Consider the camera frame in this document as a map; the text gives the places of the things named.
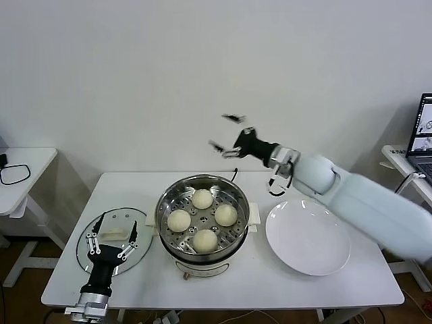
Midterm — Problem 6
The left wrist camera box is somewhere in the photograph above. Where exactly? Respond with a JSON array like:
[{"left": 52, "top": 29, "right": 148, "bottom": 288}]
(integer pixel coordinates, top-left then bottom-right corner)
[{"left": 63, "top": 302, "right": 109, "bottom": 324}]

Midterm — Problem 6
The open dark laptop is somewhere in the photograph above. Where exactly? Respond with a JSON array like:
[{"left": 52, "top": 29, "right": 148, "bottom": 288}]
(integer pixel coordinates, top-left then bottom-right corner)
[{"left": 404, "top": 93, "right": 432, "bottom": 188}]

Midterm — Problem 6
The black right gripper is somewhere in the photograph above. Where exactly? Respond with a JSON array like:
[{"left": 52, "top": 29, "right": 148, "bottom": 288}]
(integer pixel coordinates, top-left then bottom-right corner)
[{"left": 208, "top": 113, "right": 281, "bottom": 168}]

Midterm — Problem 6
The perforated stainless steel steamer basket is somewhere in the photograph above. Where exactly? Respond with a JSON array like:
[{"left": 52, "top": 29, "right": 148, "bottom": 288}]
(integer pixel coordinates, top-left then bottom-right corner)
[{"left": 155, "top": 174, "right": 251, "bottom": 265}]

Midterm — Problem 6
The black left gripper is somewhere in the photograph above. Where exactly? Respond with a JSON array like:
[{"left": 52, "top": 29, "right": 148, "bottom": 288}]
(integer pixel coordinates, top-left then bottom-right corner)
[{"left": 79, "top": 213, "right": 139, "bottom": 296}]

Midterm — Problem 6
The white steamed baozi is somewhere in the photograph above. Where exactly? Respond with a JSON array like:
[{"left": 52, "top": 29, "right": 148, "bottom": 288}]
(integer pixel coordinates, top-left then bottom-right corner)
[
  {"left": 191, "top": 188, "right": 214, "bottom": 209},
  {"left": 192, "top": 229, "right": 219, "bottom": 254},
  {"left": 214, "top": 204, "right": 238, "bottom": 227},
  {"left": 167, "top": 209, "right": 192, "bottom": 233}
]

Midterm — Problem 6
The white power strip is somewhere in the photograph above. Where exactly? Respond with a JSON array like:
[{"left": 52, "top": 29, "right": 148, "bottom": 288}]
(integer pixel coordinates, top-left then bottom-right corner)
[{"left": 153, "top": 310, "right": 182, "bottom": 324}]

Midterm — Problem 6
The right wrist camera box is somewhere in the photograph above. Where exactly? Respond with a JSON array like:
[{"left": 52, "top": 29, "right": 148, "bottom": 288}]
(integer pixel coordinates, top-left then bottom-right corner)
[{"left": 268, "top": 144, "right": 302, "bottom": 180}]

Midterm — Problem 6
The cream electric cooking pot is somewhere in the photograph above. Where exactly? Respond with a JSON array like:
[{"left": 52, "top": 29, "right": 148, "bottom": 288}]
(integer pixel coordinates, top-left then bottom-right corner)
[{"left": 144, "top": 202, "right": 263, "bottom": 281}]

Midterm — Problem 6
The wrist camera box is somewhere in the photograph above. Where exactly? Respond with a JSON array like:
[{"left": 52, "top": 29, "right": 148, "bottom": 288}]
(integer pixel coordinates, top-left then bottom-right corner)
[
  {"left": 268, "top": 144, "right": 302, "bottom": 180},
  {"left": 63, "top": 302, "right": 109, "bottom": 324}
]

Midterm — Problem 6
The glass lid with cream handle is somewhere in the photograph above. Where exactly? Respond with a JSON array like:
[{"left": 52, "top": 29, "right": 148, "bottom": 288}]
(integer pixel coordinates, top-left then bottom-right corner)
[{"left": 76, "top": 207, "right": 155, "bottom": 277}]

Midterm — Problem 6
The white round plate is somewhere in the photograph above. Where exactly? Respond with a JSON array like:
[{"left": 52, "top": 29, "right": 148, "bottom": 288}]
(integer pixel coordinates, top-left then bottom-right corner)
[{"left": 265, "top": 198, "right": 352, "bottom": 277}]

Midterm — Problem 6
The black looped cable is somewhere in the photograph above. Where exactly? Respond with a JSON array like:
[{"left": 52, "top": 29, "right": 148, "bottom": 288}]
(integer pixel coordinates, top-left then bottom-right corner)
[{"left": 0, "top": 163, "right": 32, "bottom": 186}]

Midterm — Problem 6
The white laptop cable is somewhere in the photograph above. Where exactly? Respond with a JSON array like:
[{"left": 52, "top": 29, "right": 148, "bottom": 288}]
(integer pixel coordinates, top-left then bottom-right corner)
[{"left": 393, "top": 172, "right": 427, "bottom": 196}]

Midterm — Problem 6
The white side table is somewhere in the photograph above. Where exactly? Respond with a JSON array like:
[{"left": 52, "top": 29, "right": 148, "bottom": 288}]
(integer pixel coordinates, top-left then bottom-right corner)
[
  {"left": 0, "top": 147, "right": 67, "bottom": 288},
  {"left": 379, "top": 144, "right": 432, "bottom": 294}
]

